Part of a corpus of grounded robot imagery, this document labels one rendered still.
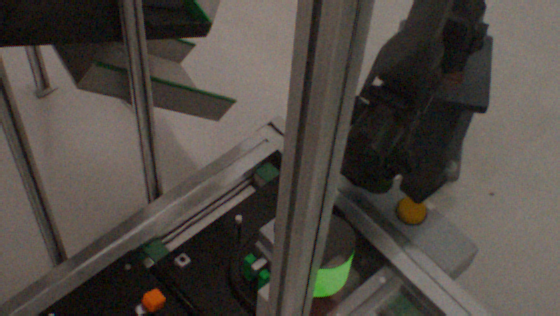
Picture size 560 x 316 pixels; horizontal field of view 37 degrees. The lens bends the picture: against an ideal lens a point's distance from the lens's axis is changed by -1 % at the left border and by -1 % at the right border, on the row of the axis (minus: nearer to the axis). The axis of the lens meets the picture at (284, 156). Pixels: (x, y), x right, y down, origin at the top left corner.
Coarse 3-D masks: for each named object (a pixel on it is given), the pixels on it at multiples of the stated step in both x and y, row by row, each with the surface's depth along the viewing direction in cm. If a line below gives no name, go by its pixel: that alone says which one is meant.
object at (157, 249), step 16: (256, 176) 127; (272, 176) 126; (240, 192) 128; (224, 208) 126; (208, 224) 124; (160, 240) 119; (176, 240) 122; (160, 256) 117; (160, 272) 117; (176, 288) 115
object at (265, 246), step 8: (272, 224) 105; (264, 232) 105; (272, 232) 105; (264, 240) 105; (272, 240) 104; (256, 248) 107; (264, 248) 107; (272, 248) 105; (256, 256) 109; (264, 256) 107; (272, 256) 106; (256, 264) 107; (264, 264) 107; (256, 272) 107
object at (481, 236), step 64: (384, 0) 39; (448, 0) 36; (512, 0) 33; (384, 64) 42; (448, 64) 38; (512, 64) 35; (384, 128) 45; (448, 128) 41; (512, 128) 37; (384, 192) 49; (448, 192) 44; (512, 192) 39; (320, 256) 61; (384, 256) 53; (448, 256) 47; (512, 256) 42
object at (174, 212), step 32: (224, 160) 125; (256, 160) 126; (192, 192) 123; (224, 192) 124; (128, 224) 118; (160, 224) 119; (192, 224) 124; (96, 256) 116; (32, 288) 112; (64, 288) 112
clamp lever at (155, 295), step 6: (156, 288) 101; (150, 294) 100; (156, 294) 101; (144, 300) 101; (150, 300) 100; (156, 300) 100; (162, 300) 100; (138, 306) 100; (144, 306) 101; (150, 306) 100; (156, 306) 100; (162, 306) 101; (138, 312) 100; (144, 312) 100; (150, 312) 101; (156, 312) 102
